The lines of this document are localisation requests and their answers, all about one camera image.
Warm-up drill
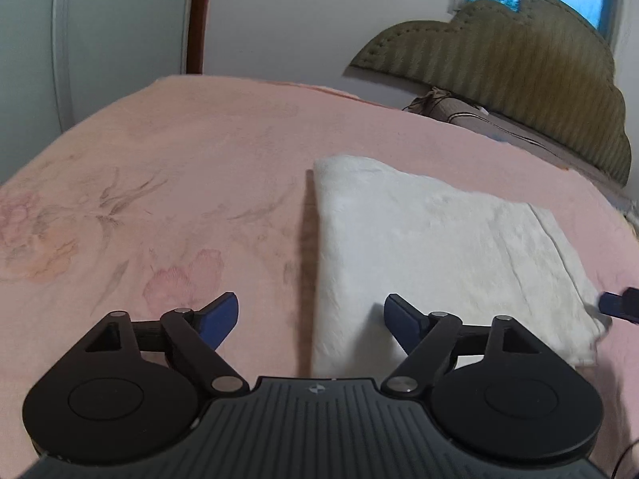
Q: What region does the black cable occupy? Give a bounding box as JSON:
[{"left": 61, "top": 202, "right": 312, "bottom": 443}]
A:
[{"left": 610, "top": 436, "right": 639, "bottom": 479}]

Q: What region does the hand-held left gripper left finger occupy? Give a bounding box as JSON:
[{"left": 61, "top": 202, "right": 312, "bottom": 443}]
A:
[{"left": 75, "top": 291, "right": 250, "bottom": 398}]

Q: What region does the brown striped pillow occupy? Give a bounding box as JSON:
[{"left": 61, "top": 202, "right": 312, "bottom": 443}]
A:
[{"left": 402, "top": 87, "right": 625, "bottom": 186}]

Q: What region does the pink floral blanket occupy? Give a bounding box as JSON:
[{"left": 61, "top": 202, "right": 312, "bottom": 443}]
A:
[{"left": 0, "top": 75, "right": 639, "bottom": 479}]

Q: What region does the olive padded headboard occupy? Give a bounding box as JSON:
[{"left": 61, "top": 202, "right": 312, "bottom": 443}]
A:
[{"left": 348, "top": 0, "right": 632, "bottom": 189}]

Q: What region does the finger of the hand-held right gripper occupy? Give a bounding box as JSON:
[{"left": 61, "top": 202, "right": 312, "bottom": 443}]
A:
[{"left": 597, "top": 287, "right": 639, "bottom": 324}]

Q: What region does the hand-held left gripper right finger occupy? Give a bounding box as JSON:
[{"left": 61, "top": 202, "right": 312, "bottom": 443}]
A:
[{"left": 380, "top": 293, "right": 544, "bottom": 400}]

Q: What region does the white door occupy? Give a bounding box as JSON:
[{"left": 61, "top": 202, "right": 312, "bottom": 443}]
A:
[{"left": 50, "top": 0, "right": 196, "bottom": 133}]

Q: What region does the white towel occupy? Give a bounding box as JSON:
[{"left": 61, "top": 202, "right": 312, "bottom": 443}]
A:
[{"left": 310, "top": 156, "right": 613, "bottom": 379}]

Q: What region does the brown wooden door frame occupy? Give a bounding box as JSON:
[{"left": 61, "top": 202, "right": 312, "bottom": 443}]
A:
[{"left": 185, "top": 0, "right": 209, "bottom": 75}]

